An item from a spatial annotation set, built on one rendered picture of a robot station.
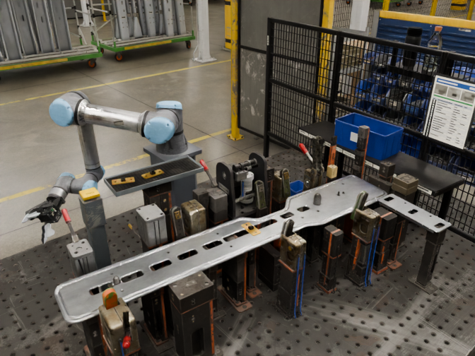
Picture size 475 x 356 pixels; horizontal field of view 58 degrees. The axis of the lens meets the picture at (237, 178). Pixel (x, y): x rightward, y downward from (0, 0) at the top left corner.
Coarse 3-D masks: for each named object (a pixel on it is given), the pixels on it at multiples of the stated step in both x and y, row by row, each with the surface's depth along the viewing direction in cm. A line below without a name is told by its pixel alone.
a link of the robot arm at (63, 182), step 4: (64, 172) 209; (68, 172) 209; (60, 176) 207; (64, 176) 207; (68, 176) 207; (72, 176) 209; (60, 180) 205; (64, 180) 205; (68, 180) 205; (56, 184) 203; (60, 184) 203; (64, 184) 204; (68, 184) 204; (60, 188) 202; (64, 188) 203; (68, 188) 204; (68, 192) 205
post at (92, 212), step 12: (84, 204) 155; (96, 204) 157; (84, 216) 159; (96, 216) 159; (96, 228) 162; (96, 240) 164; (96, 252) 166; (108, 252) 169; (96, 264) 168; (108, 264) 171
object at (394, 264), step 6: (390, 210) 182; (396, 222) 182; (402, 222) 184; (396, 228) 183; (396, 234) 185; (390, 240) 187; (396, 240) 187; (390, 246) 188; (396, 246) 189; (390, 252) 189; (396, 252) 191; (390, 258) 190; (390, 264) 192; (396, 264) 192
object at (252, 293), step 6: (240, 234) 169; (246, 234) 165; (252, 252) 168; (252, 258) 170; (246, 264) 172; (252, 264) 171; (246, 270) 174; (252, 270) 172; (246, 276) 175; (252, 276) 174; (246, 282) 176; (252, 282) 175; (246, 288) 177; (252, 288) 177; (252, 294) 176; (258, 294) 176
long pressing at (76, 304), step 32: (320, 192) 189; (352, 192) 189; (384, 192) 189; (224, 224) 167; (256, 224) 168; (320, 224) 169; (160, 256) 150; (192, 256) 150; (224, 256) 150; (64, 288) 136; (128, 288) 136; (160, 288) 138
